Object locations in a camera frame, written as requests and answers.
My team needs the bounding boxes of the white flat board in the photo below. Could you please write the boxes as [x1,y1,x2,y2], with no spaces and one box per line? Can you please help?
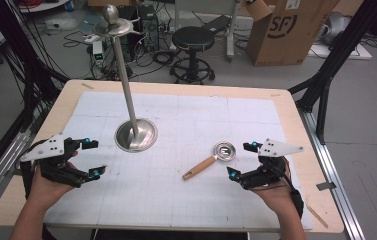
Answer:
[308,42,374,61]

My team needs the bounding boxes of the white round table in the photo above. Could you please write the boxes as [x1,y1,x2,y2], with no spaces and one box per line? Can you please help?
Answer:
[18,0,71,14]

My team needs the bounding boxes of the black computer tower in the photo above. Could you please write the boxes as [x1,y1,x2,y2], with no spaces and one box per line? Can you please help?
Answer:
[138,4,161,53]

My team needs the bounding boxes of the white grid mat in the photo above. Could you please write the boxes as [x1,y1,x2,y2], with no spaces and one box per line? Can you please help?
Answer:
[43,90,314,232]

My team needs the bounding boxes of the silver metal pole stand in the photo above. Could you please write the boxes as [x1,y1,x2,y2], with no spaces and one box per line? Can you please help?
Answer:
[92,3,159,154]

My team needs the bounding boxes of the person's right hand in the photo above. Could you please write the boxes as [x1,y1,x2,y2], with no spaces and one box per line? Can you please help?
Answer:
[250,156,300,219]

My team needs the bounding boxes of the black round stool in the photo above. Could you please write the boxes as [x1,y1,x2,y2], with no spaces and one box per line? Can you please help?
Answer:
[169,25,217,85]

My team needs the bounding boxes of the grey tape piece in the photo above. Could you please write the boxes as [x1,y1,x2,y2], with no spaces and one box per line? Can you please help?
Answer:
[315,181,338,192]

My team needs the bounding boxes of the white power unit green display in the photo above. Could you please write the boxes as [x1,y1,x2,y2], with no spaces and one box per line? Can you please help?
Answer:
[91,40,106,67]

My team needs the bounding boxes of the white metal stand leg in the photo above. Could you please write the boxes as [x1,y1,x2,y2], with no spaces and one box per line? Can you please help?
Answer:
[225,0,243,63]

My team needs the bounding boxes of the metal strainer with wooden handle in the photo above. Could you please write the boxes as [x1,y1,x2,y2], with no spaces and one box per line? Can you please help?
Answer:
[182,141,238,182]

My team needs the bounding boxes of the person's left hand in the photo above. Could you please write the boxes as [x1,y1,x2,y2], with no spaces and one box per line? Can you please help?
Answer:
[25,150,79,214]

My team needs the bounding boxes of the brown cardboard box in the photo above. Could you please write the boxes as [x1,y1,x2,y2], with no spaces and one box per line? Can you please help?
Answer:
[244,0,341,68]

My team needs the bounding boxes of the coiled black cable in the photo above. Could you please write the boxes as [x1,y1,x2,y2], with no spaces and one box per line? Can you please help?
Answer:
[151,49,178,67]

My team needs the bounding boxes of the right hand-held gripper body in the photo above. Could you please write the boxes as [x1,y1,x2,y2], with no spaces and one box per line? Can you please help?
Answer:
[240,138,305,191]

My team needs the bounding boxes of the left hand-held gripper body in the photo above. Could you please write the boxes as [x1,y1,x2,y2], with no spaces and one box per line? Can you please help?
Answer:
[20,133,88,189]

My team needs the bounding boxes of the grey bag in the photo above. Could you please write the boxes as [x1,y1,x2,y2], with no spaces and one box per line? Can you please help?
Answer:
[318,11,354,47]

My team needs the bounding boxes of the black wrist strap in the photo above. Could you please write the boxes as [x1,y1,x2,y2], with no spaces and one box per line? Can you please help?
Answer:
[289,188,306,220]

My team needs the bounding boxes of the black frame strut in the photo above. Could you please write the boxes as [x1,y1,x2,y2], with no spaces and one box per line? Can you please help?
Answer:
[0,0,71,201]
[287,0,377,146]

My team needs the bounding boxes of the thin wooden stick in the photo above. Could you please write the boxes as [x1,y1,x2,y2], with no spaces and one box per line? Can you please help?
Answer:
[305,203,330,230]

